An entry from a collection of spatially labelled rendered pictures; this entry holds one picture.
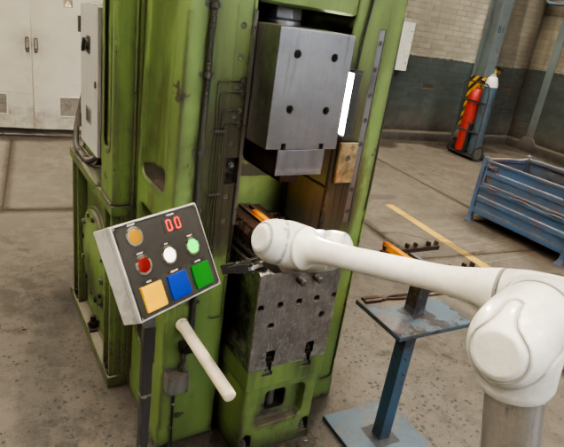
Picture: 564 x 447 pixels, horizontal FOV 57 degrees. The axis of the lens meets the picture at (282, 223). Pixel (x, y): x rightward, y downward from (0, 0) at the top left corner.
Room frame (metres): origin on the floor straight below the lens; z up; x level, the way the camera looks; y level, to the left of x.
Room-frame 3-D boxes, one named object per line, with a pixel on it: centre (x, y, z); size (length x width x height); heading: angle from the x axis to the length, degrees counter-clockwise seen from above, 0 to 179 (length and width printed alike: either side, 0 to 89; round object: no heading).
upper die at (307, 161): (2.00, 0.08, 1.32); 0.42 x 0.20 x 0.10; 34
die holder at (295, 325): (2.03, 0.04, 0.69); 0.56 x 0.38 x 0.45; 34
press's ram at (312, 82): (2.02, 0.05, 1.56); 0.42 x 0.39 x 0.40; 34
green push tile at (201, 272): (1.46, 0.23, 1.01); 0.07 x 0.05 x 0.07; 149
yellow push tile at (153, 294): (1.29, 0.33, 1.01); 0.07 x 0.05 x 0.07; 149
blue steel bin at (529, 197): (5.18, -2.62, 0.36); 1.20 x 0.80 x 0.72; 32
